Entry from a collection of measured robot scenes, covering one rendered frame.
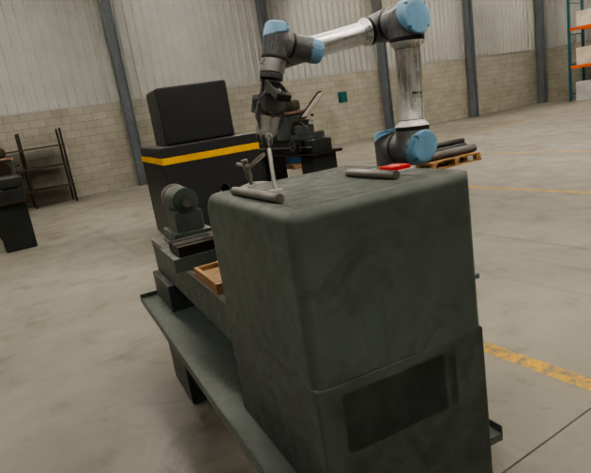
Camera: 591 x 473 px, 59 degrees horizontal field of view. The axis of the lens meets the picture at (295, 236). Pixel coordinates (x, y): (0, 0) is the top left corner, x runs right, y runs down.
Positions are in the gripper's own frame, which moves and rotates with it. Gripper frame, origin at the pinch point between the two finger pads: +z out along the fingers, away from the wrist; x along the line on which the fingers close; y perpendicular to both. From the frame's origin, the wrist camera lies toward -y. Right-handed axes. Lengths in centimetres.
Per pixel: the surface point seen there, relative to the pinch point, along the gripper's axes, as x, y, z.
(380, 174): -13.4, -41.7, 6.7
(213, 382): 0, 26, 87
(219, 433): -24, 79, 136
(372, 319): -6, -57, 39
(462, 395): -36, -57, 59
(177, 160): -86, 472, 4
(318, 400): 5, -57, 56
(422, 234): -16, -57, 19
